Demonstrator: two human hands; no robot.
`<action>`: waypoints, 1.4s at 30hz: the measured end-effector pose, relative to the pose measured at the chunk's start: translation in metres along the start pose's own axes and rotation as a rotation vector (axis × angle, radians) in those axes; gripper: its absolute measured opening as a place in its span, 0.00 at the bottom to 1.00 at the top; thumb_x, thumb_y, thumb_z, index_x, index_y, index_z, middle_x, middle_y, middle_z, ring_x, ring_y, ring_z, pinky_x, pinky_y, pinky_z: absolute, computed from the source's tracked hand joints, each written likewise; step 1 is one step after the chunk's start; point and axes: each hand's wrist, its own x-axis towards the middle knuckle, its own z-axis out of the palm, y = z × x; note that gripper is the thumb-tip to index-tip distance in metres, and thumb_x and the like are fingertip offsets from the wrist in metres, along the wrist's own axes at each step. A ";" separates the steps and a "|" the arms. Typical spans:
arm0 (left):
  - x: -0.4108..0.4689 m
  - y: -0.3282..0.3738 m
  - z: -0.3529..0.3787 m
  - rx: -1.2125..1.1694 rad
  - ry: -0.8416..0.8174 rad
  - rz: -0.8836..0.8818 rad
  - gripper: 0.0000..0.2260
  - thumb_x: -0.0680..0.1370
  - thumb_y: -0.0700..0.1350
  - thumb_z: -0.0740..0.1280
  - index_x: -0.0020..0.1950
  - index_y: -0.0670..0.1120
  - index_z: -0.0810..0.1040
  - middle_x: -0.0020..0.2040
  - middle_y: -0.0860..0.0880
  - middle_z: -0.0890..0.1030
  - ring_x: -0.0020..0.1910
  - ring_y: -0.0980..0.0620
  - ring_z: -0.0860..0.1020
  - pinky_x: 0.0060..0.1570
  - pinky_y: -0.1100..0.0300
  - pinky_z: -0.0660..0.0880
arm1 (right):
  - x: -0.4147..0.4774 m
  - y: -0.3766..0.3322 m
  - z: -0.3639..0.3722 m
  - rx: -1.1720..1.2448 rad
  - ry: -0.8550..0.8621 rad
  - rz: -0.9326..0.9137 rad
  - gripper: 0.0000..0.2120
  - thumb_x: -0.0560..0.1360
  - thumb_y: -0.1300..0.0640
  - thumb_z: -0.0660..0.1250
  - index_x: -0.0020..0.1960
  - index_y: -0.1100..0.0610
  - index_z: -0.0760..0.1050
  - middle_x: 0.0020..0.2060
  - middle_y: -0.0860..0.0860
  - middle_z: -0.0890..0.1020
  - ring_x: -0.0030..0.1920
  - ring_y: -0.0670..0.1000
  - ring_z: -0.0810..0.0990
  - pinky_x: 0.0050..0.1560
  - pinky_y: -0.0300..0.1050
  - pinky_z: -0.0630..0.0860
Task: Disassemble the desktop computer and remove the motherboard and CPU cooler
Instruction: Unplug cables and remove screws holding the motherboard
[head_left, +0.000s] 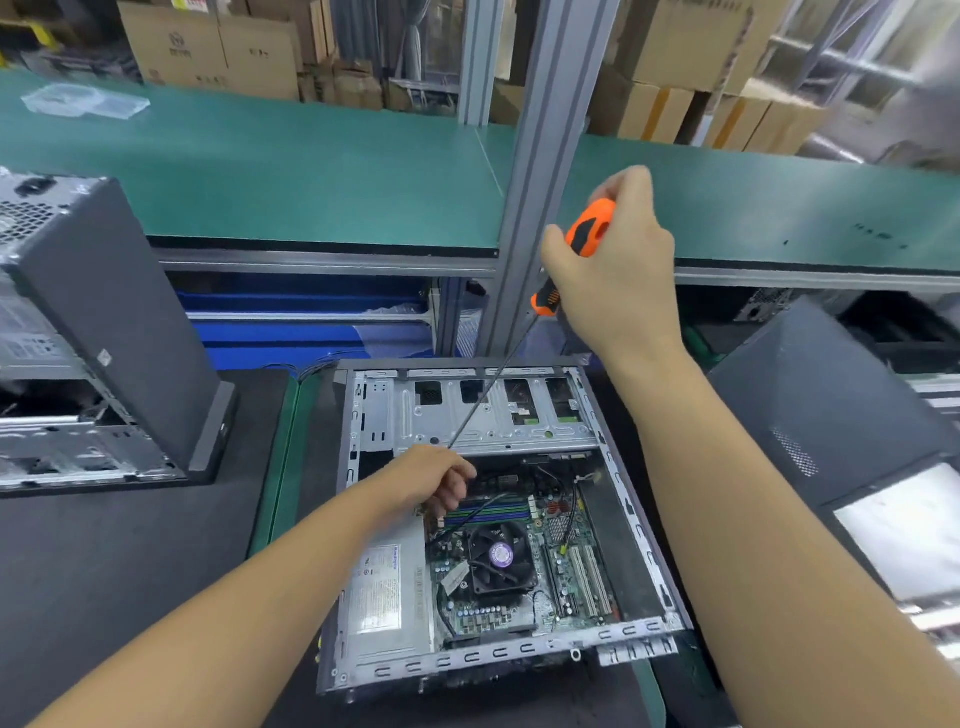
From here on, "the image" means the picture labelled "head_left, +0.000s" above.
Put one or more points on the person's right forearm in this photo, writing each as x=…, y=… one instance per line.
x=795, y=570

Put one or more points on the silver power supply unit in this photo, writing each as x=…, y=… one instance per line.
x=375, y=600

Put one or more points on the brown cardboard box black print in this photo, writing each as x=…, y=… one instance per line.
x=210, y=45

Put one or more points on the thin aluminium frame post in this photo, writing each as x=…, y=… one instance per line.
x=480, y=60

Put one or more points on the black CPU fan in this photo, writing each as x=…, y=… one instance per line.
x=498, y=552

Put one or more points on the scattered small black screws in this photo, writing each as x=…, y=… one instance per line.
x=882, y=230

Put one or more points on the green motherboard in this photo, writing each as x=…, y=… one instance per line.
x=578, y=578

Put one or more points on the person's right hand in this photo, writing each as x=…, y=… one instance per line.
x=615, y=285

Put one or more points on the grey metal conveyor plate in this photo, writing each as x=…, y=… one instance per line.
x=908, y=533

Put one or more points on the person's left hand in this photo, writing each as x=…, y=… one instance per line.
x=428, y=480

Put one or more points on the clear plastic bag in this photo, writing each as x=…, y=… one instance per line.
x=87, y=101

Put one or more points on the thick aluminium frame post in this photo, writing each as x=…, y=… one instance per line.
x=548, y=150

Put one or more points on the silver computer case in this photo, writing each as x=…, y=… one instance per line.
x=105, y=315

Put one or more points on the person's left forearm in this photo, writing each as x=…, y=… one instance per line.
x=225, y=630

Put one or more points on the long green workbench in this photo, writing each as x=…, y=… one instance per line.
x=300, y=165

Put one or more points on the stack of brown cardboard boxes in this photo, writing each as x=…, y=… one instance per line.
x=705, y=60

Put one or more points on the dark grey computer case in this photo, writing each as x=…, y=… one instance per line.
x=390, y=413

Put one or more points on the blue plastic crate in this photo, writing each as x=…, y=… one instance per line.
x=300, y=330

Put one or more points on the aluminium conveyor frame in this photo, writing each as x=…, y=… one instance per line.
x=933, y=615

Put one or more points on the grey case side panel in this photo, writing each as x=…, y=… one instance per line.
x=840, y=405

